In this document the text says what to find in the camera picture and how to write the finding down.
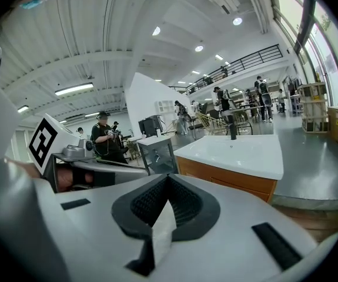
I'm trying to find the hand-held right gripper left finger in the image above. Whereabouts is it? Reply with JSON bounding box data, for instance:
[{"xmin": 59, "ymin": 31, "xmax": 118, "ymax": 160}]
[{"xmin": 35, "ymin": 174, "xmax": 169, "ymax": 282}]

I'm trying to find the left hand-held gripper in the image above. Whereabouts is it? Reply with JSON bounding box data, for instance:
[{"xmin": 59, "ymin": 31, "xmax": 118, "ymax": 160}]
[{"xmin": 28, "ymin": 113, "xmax": 150, "ymax": 193}]

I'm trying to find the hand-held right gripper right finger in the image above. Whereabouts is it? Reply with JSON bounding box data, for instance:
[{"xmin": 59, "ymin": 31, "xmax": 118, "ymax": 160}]
[{"xmin": 153, "ymin": 174, "xmax": 316, "ymax": 282}]

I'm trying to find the person's left forearm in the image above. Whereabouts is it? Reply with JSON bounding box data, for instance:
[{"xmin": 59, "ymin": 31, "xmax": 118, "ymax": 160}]
[{"xmin": 5, "ymin": 156, "xmax": 42, "ymax": 179}]

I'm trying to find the person's left hand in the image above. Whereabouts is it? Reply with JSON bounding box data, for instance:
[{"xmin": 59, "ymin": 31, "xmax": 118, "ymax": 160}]
[{"xmin": 56, "ymin": 169, "xmax": 95, "ymax": 192}]

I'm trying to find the white vanity sink top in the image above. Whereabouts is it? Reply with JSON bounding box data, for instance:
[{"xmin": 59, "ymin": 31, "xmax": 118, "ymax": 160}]
[{"xmin": 137, "ymin": 135, "xmax": 172, "ymax": 146}]

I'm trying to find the wooden slatted step platform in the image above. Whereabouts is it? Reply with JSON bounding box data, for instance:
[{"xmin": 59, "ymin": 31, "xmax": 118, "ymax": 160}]
[{"xmin": 271, "ymin": 203, "xmax": 338, "ymax": 243}]

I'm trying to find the white shelf unit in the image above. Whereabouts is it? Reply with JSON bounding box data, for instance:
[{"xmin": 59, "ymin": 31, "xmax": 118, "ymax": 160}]
[{"xmin": 156, "ymin": 99, "xmax": 176, "ymax": 115}]

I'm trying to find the white ceramic sink basin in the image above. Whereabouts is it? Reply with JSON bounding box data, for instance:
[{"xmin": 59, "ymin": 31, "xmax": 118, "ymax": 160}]
[{"xmin": 173, "ymin": 133, "xmax": 285, "ymax": 181}]

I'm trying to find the black faucet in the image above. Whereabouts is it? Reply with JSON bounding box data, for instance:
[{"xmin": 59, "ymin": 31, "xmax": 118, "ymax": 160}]
[{"xmin": 226, "ymin": 112, "xmax": 242, "ymax": 141}]

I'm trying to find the black balcony railing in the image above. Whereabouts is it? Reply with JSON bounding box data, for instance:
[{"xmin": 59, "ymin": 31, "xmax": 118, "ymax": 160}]
[{"xmin": 168, "ymin": 44, "xmax": 284, "ymax": 96}]

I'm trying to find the wooden crate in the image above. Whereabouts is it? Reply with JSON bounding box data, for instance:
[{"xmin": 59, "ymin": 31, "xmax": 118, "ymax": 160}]
[{"xmin": 297, "ymin": 82, "xmax": 332, "ymax": 134}]

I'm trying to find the person's blue face mask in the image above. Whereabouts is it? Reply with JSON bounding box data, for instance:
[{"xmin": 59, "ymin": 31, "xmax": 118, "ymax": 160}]
[{"xmin": 19, "ymin": 0, "xmax": 48, "ymax": 11}]

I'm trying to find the black frame vanity stand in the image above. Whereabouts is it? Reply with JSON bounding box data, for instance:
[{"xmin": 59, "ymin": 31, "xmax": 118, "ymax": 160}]
[{"xmin": 137, "ymin": 139, "xmax": 179, "ymax": 176}]

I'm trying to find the gold wire chair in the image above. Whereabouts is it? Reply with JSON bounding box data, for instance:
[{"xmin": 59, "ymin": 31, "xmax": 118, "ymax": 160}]
[{"xmin": 196, "ymin": 112, "xmax": 230, "ymax": 136}]

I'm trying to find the black wire chair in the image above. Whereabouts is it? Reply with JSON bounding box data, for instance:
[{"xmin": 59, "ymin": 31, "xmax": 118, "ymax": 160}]
[{"xmin": 215, "ymin": 109, "xmax": 254, "ymax": 135}]

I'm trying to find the large window frame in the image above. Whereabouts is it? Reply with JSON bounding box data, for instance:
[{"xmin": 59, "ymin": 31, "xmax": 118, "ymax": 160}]
[{"xmin": 270, "ymin": 0, "xmax": 338, "ymax": 89}]

